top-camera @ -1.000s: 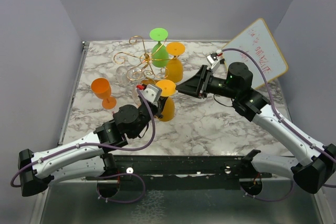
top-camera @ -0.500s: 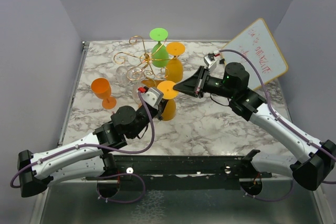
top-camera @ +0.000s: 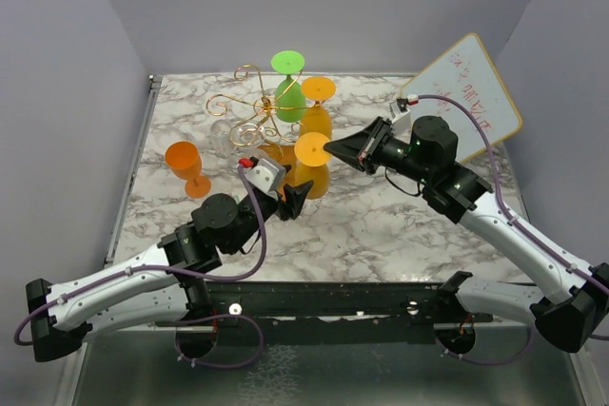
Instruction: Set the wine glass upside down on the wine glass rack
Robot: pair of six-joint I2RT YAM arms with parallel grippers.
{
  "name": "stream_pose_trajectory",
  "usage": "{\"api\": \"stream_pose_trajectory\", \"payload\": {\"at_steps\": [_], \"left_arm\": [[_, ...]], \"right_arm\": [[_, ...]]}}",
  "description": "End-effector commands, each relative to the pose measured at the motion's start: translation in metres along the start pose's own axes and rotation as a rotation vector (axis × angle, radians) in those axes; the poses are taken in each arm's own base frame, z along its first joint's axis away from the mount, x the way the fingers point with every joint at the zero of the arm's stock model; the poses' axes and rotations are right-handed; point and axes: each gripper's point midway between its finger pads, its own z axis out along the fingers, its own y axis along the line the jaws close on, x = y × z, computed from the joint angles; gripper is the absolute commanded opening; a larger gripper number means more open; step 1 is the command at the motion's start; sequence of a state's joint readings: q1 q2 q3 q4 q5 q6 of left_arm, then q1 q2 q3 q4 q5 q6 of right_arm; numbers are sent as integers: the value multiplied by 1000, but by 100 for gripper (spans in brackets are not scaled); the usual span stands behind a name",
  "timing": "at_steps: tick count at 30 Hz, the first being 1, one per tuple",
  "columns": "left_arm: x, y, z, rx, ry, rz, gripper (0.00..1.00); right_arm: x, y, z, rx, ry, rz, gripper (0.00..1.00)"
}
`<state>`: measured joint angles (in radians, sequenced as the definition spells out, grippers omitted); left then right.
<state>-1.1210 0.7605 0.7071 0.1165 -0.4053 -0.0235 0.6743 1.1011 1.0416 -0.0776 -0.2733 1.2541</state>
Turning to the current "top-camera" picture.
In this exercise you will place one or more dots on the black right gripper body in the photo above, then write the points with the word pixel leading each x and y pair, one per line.
pixel 387 151

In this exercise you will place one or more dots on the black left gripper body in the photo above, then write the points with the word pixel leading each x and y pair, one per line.
pixel 270 206

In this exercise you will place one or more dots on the yellow plastic wine glass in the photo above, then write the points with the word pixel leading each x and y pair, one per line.
pixel 316 118

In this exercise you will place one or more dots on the clear wine glass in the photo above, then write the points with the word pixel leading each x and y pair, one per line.
pixel 259 154
pixel 225 136

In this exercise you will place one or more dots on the green plastic wine glass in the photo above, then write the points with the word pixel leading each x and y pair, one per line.
pixel 288 99

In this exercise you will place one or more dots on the orange plastic wine glass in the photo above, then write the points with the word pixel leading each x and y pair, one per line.
pixel 184 160

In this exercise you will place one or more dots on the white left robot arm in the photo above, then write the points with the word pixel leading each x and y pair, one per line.
pixel 224 241

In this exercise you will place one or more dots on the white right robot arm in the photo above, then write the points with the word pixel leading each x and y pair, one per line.
pixel 568 298

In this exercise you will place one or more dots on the wooden rack base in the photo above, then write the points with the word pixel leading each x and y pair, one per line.
pixel 284 155

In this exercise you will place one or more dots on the yellow-framed whiteboard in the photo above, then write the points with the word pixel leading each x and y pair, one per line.
pixel 466 74

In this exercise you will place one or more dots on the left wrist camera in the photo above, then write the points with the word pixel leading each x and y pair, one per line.
pixel 266 175

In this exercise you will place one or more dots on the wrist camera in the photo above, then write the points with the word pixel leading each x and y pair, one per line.
pixel 400 110
pixel 266 175

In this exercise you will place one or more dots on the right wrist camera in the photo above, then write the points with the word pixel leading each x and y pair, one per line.
pixel 400 110

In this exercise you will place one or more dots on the gold wire glass rack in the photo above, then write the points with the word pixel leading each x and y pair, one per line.
pixel 259 110

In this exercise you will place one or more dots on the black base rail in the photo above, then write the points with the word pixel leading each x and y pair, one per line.
pixel 322 313

